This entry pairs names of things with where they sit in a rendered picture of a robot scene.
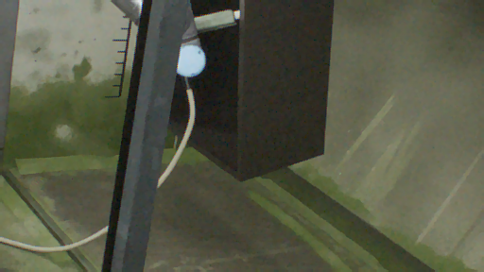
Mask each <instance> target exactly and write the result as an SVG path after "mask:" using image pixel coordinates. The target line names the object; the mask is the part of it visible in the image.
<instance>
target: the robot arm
mask: <svg viewBox="0 0 484 272"><path fill-rule="evenodd" d="M109 1H110V2H112V3H113V4H114V5H115V6H116V7H117V8H118V9H120V10H121V11H122V12H123V13H124V14H125V15H127V16H128V17H129V18H130V19H131V21H132V22H133V23H134V24H135V25H136V26H139V22H140V11H141V6H142V2H143V0H109ZM205 63H206V57H205V54H204V53H203V51H202V47H201V44H200V41H199V34H198V30H197V27H196V25H195V18H194V15H193V12H192V10H191V3H190V2H188V7H187V16H186V21H185V26H184V30H183V34H182V43H181V52H180V56H179V65H178V70H177V73H179V74H180V75H182V76H184V77H194V76H196V75H198V74H199V73H201V71H202V69H203V68H204V66H205Z"/></svg>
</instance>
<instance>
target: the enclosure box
mask: <svg viewBox="0 0 484 272"><path fill-rule="evenodd" d="M189 2H190V3H191V10H192V12H193V15H194V18H198V17H201V16H204V15H208V14H215V13H219V12H221V11H224V10H227V9H230V10H232V11H233V12H235V11H239V18H238V19H235V21H236V23H237V25H229V26H226V27H222V28H219V29H218V30H214V29H213V30H210V31H206V32H205V33H199V41H200V44H201V47H202V51H203V53H204V54H205V57H206V63H205V66H204V68H203V69H202V71H201V73H199V74H198V75H196V76H191V80H192V83H193V86H194V88H192V89H191V90H192V93H193V96H194V100H195V123H194V125H193V127H192V130H191V135H190V136H189V139H188V140H187V144H188V145H190V146H192V147H193V148H195V150H197V151H198V152H199V153H200V154H202V155H203V156H204V157H206V158H208V159H209V160H210V161H211V162H214V163H215V164H216V165H217V166H219V167H220V168H222V170H225V171H226V173H228V174H230V175H231V176H232V177H234V178H236V179H237V180H238V181H240V182H242V181H246V180H249V179H253V178H257V177H260V176H262V175H264V174H268V173H270V172H273V171H275V170H280V169H282V168H285V167H287V166H291V165H293V164H296V163H298V162H304V161H307V160H309V159H312V158H316V157H318V156H320V155H323V154H324V140H325V128H326V116H327V105H328V81H329V70H330V58H331V46H332V35H333V11H334V0H189ZM189 119H190V103H189V99H188V95H187V90H185V89H184V88H183V82H182V77H181V75H180V74H179V73H177V74H176V79H175V88H174V93H173V97H172V102H171V112H170V115H169V120H168V125H167V130H169V131H171V132H172V133H173V134H174V135H176V136H178V137H179V139H182V140H183V137H184V135H185V132H186V131H187V126H188V123H189Z"/></svg>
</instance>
